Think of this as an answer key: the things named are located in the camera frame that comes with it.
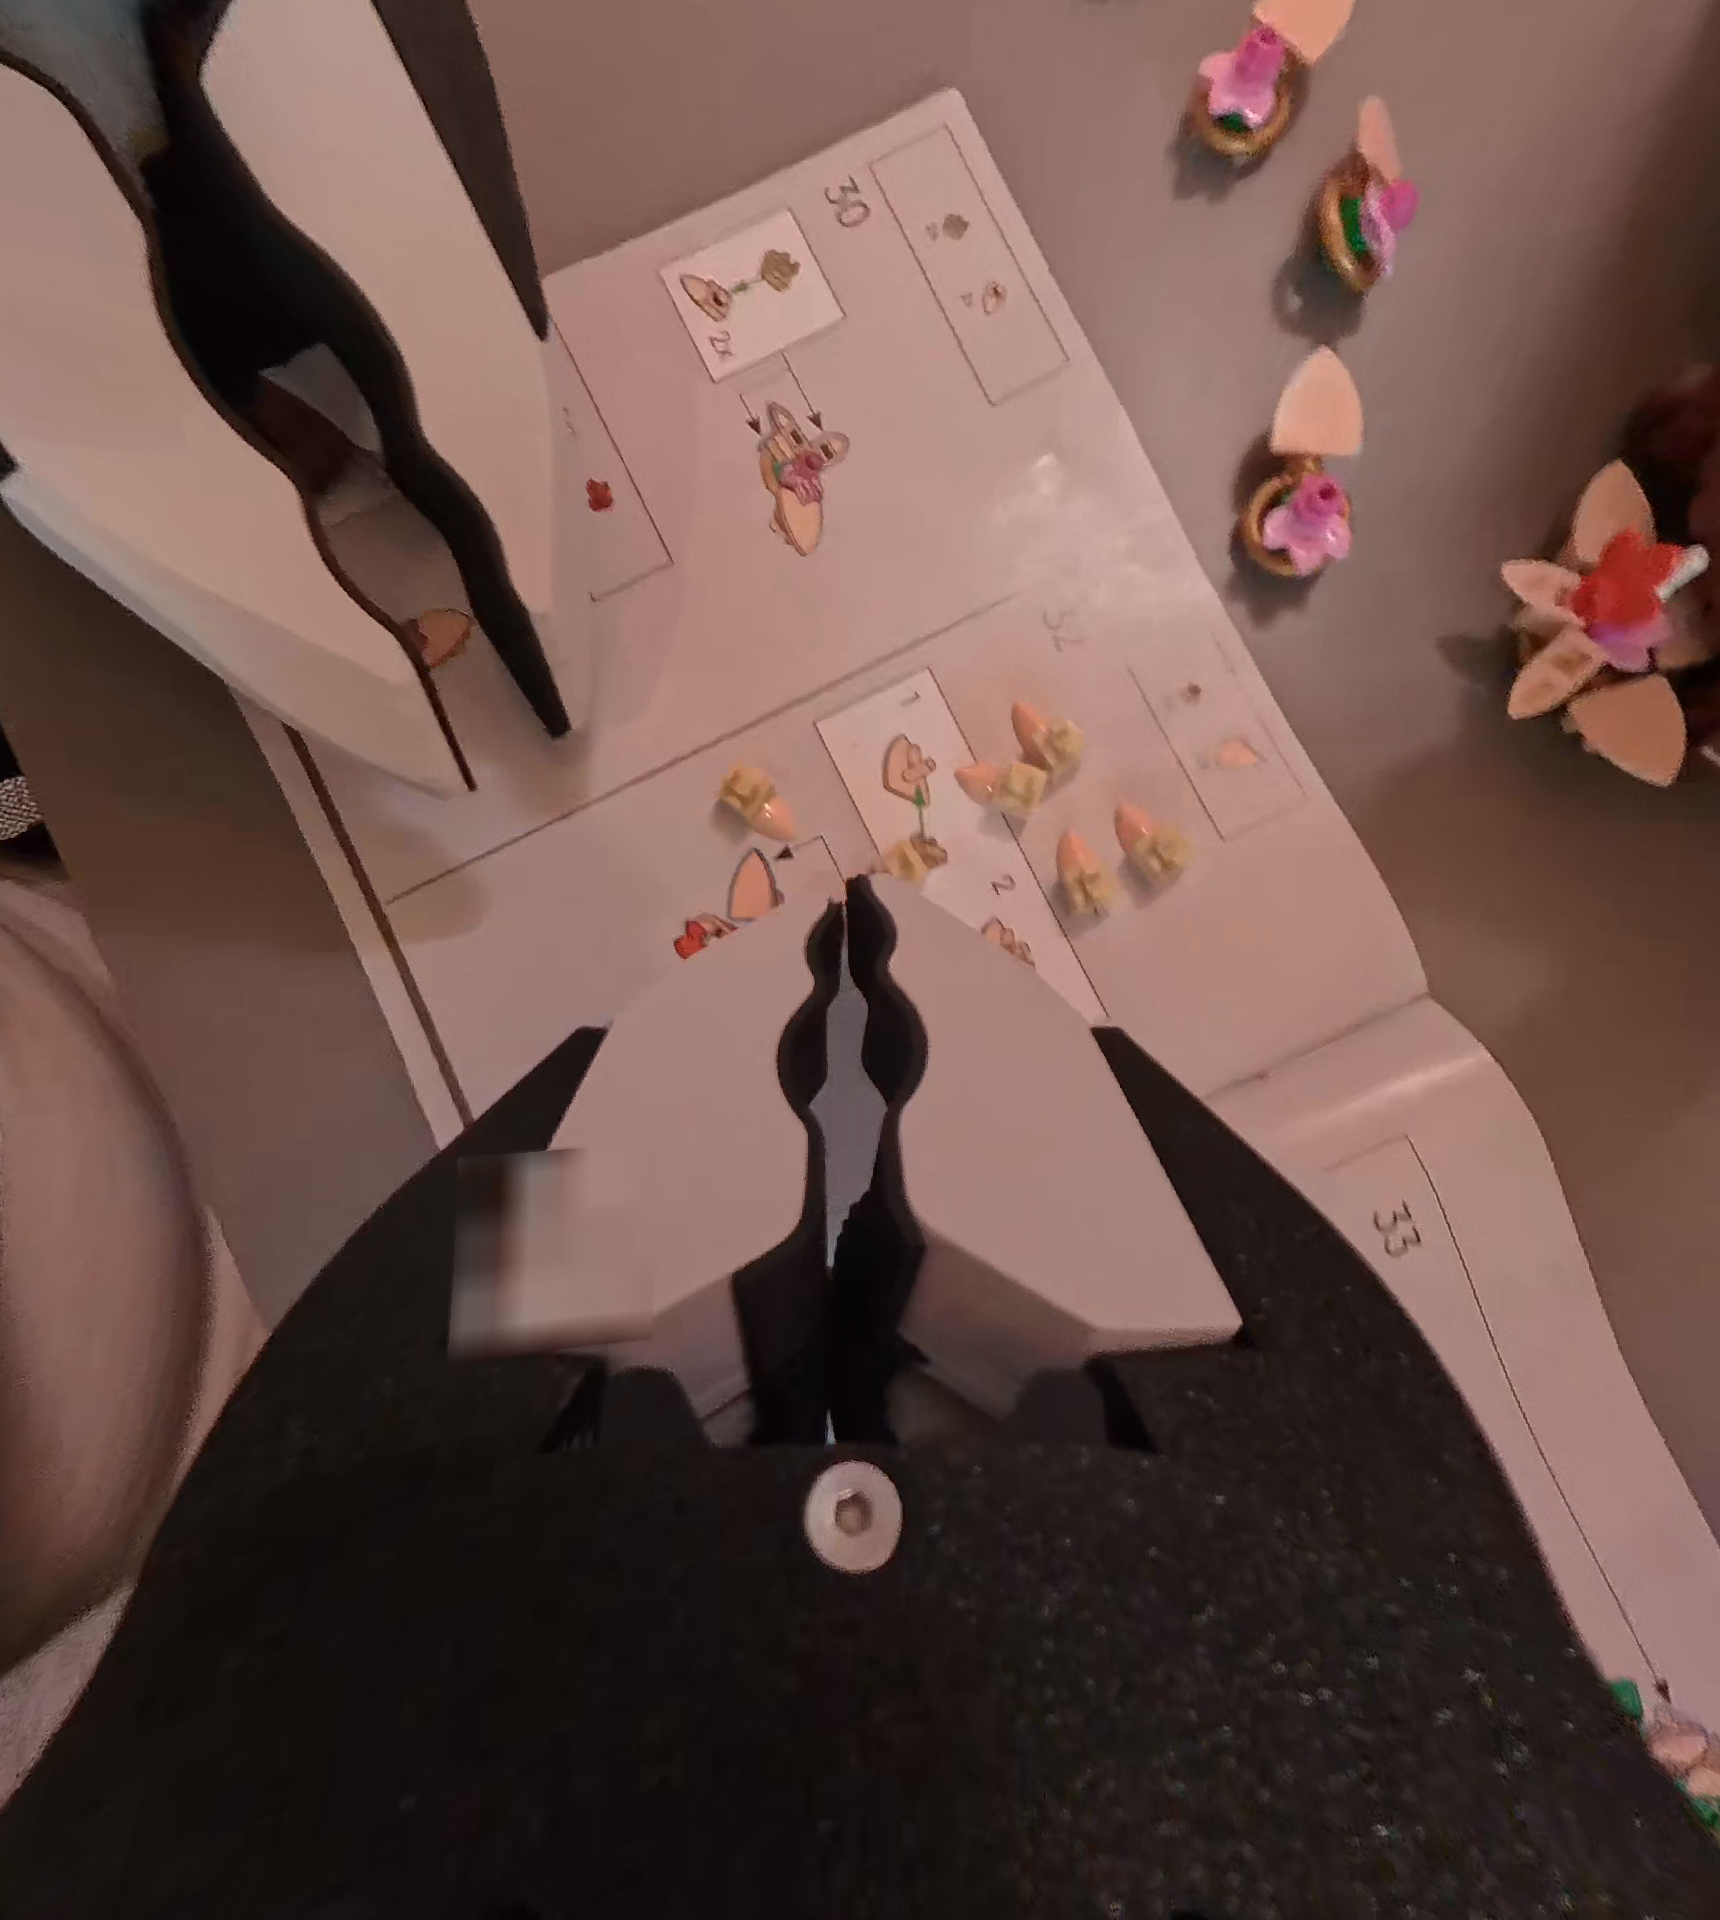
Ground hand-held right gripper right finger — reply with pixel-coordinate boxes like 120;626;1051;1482
837;874;1246;1446

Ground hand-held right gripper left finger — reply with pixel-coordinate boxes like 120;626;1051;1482
559;899;849;1446

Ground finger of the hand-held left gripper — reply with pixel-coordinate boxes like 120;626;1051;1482
146;0;595;741
0;0;481;798

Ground white instruction booklet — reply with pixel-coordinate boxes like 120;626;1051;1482
236;87;1720;1920

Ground person's pale clothing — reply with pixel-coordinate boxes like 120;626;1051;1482
0;840;269;1920

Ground small pink toy brick flower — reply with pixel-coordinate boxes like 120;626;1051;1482
1234;346;1369;579
1181;0;1357;165
1310;97;1424;294

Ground red-centred toy brick flower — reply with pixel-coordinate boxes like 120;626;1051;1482
1497;458;1716;790

